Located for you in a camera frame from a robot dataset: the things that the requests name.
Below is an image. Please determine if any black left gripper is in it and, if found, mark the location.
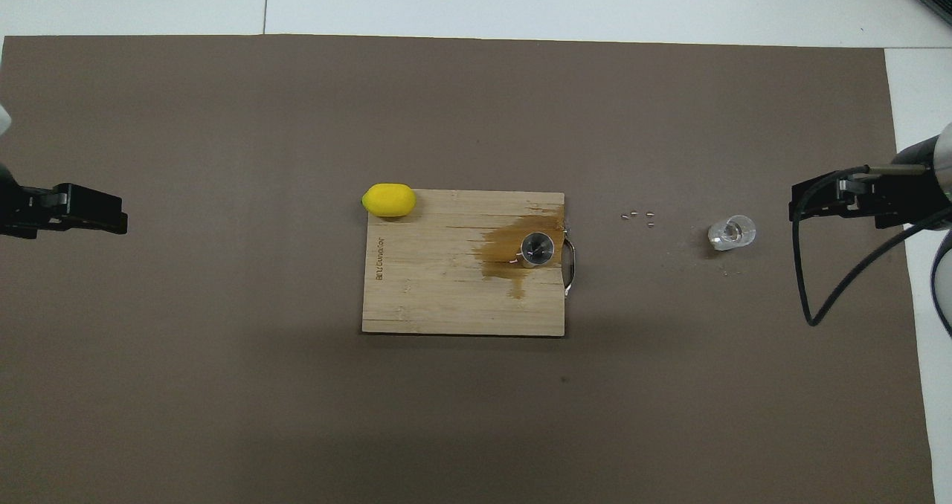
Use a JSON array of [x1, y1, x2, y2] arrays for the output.
[[0, 162, 129, 239]]

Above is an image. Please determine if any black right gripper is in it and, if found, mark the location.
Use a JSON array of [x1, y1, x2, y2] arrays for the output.
[[790, 136, 952, 230]]

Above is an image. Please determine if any small clear glass cup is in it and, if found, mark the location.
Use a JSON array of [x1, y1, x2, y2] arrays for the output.
[[707, 215, 757, 252]]

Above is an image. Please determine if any steel double jigger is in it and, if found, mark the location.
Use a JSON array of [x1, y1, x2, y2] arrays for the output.
[[518, 231, 557, 268]]

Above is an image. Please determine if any brown table mat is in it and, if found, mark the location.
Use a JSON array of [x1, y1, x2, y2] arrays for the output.
[[0, 34, 936, 504]]

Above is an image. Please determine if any yellow lemon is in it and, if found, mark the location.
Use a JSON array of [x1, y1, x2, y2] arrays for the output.
[[361, 183, 417, 218]]

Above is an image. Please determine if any bamboo cutting board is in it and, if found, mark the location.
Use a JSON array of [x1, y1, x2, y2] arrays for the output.
[[361, 189, 577, 337]]

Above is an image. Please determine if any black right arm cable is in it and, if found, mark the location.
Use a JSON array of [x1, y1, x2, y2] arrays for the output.
[[791, 164, 952, 328]]

